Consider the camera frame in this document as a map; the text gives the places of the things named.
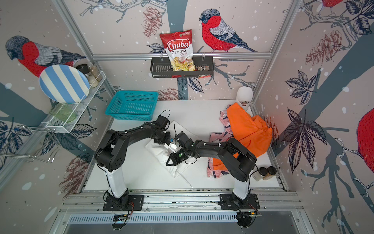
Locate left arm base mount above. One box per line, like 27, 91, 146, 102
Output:
103, 194, 144, 212

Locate black wire hanging basket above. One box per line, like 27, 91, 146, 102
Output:
150, 56, 214, 79

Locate beige spice jar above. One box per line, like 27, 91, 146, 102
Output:
88, 63, 102, 88

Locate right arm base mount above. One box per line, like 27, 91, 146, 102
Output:
218, 193, 260, 211

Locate green glass cup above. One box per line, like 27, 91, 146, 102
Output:
50, 103, 77, 123

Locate teal plastic basket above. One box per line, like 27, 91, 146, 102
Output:
105, 91, 158, 121

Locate clear acrylic wall shelf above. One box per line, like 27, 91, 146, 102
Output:
41, 71, 107, 133

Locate white mannequin head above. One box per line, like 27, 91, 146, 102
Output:
236, 86, 253, 111

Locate aluminium frame crossbar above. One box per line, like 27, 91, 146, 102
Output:
91, 52, 272, 61

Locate metal wire rack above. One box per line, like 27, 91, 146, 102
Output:
1, 125, 62, 163

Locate black lid shaker bottle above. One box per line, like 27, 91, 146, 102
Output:
252, 167, 268, 181

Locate red Chuba chips bag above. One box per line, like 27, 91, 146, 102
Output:
160, 29, 196, 72

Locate blue white striped plate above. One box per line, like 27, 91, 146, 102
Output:
39, 65, 90, 104

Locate dark lid spice jar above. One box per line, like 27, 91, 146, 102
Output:
76, 64, 92, 77

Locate white shorts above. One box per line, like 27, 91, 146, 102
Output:
145, 120, 202, 188

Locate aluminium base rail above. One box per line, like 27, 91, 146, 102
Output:
57, 189, 305, 214

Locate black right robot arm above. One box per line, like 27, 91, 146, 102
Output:
166, 132, 257, 201

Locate orange cloth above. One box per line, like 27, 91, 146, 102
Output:
227, 103, 273, 158

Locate pink patterned cloth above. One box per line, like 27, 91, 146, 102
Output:
207, 105, 233, 178

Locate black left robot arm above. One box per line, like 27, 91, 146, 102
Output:
94, 115, 170, 207

